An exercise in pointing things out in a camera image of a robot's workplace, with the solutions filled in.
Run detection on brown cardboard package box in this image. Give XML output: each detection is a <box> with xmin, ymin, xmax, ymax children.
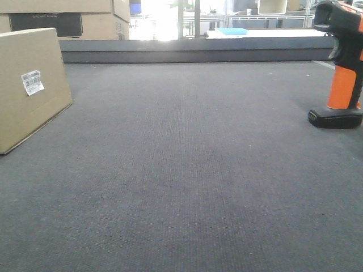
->
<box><xmin>1</xmin><ymin>28</ymin><xmax>73</xmax><ymax>155</ymax></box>

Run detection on orange black barcode scanner gun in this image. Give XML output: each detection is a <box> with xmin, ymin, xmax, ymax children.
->
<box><xmin>308</xmin><ymin>1</ymin><xmax>362</xmax><ymax>129</ymax></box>

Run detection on white table with blue sheet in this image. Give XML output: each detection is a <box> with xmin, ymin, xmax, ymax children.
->
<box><xmin>207</xmin><ymin>28</ymin><xmax>327</xmax><ymax>39</ymax></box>

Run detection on stacked large cardboard boxes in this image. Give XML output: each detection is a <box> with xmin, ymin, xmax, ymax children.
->
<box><xmin>1</xmin><ymin>0</ymin><xmax>130</xmax><ymax>40</ymax></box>

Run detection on grey conveyor end rail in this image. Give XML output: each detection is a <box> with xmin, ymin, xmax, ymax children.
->
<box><xmin>60</xmin><ymin>36</ymin><xmax>335</xmax><ymax>63</ymax></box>

